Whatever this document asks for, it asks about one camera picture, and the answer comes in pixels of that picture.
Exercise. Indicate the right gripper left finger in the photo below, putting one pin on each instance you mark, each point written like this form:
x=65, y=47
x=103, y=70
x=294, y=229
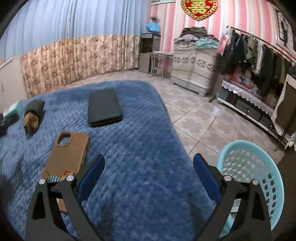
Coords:
x=45, y=222

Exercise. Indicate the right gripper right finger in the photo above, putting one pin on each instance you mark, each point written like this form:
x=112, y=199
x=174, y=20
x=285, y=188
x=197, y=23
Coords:
x=252, y=220

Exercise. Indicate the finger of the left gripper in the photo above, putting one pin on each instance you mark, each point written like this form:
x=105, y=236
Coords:
x=8, y=121

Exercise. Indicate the teal small box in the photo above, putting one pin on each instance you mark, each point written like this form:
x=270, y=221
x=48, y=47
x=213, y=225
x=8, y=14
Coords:
x=16, y=108

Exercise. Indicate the brown crumpled wrapper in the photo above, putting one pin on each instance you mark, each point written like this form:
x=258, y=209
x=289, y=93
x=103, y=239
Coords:
x=31, y=123

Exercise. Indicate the light blue plastic basket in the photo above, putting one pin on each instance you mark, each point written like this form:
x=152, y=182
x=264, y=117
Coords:
x=245, y=161

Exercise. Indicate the brown phone case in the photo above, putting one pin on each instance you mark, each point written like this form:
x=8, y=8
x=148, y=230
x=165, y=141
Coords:
x=67, y=156

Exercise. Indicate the blue floral sofa cover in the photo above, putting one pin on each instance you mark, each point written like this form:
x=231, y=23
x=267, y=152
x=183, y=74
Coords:
x=292, y=141

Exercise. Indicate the blue and floral curtain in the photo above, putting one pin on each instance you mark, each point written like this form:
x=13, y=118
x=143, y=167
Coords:
x=60, y=42

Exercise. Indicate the black rectangular case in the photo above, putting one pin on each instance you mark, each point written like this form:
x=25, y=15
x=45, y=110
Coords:
x=104, y=108

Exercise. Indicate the low tv stand with lace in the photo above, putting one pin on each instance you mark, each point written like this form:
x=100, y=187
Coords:
x=249, y=105

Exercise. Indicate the hanging dark clothes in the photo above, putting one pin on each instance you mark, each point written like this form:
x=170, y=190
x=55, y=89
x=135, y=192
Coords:
x=268, y=84

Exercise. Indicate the patterned cloth covered cabinet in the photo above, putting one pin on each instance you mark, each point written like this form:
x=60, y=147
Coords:
x=193, y=68

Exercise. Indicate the grey water dispenser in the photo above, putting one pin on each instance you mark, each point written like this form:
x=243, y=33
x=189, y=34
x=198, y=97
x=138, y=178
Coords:
x=149, y=42

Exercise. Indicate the small metal folding table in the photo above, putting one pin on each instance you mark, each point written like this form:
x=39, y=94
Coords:
x=158, y=61

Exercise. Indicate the blue covered potted plant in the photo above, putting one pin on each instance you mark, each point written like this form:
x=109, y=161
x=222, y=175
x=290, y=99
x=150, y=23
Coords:
x=153, y=26

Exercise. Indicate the framed couple silhouette poster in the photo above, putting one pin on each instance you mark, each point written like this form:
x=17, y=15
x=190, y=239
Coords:
x=285, y=36

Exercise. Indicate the pile of folded clothes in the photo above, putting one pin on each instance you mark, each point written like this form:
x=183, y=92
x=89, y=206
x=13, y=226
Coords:
x=197, y=36

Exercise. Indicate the metal clothes rack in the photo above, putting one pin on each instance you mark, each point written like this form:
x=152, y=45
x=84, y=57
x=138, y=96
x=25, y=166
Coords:
x=246, y=52

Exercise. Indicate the landscape wall picture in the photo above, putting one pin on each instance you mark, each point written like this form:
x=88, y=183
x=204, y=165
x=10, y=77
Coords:
x=156, y=2

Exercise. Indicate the red heart wall decoration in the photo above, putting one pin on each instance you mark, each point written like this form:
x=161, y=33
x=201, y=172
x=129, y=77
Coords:
x=199, y=9

